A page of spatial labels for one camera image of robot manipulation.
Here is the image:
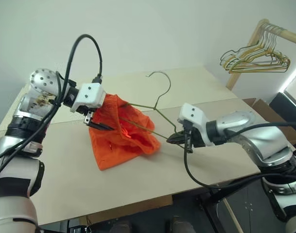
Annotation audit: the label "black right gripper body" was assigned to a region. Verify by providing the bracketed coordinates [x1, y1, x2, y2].
[183, 120, 207, 149]

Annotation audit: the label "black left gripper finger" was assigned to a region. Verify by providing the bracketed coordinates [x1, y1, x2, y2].
[88, 122, 115, 132]

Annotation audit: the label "dark green wire hanger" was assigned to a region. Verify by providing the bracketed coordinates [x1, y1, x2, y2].
[220, 24, 277, 66]

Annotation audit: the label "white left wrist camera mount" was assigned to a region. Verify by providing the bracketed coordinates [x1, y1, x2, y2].
[70, 83, 107, 113]

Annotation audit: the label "bunch of wire hangers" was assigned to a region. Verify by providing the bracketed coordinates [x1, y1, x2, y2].
[228, 25, 291, 74]

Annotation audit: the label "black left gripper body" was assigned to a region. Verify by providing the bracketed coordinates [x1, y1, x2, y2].
[76, 104, 96, 125]

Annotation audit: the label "dark grey cabinet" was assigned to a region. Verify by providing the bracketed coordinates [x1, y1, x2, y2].
[217, 183, 286, 233]

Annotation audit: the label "flat brown cardboard panel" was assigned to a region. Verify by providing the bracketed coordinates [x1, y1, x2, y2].
[80, 195, 174, 224]

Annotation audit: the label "orange shorts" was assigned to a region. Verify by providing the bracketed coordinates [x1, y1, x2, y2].
[88, 94, 162, 171]

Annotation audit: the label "open brown cardboard box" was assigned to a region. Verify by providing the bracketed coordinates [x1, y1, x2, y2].
[242, 97, 296, 147]

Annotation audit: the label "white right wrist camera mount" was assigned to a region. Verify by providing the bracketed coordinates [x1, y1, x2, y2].
[177, 102, 215, 147]

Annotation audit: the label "black box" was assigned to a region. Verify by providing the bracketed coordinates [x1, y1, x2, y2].
[270, 91, 296, 123]

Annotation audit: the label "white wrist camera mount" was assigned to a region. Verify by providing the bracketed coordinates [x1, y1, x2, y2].
[70, 83, 107, 113]
[177, 102, 215, 147]

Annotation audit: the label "light wooden clothes rack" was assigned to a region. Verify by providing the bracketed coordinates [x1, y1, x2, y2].
[225, 18, 296, 91]

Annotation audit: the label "light wooden stick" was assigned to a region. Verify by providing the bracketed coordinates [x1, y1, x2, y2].
[224, 197, 243, 233]

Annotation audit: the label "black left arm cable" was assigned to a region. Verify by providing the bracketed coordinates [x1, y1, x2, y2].
[0, 33, 105, 170]

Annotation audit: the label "silver wire hanger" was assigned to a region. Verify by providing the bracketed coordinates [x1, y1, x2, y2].
[223, 24, 288, 70]

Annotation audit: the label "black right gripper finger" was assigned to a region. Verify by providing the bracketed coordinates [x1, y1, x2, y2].
[170, 131, 187, 140]
[166, 136, 188, 146]

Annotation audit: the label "dark rounded shape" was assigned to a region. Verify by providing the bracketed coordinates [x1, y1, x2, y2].
[171, 214, 190, 233]
[110, 221, 132, 233]

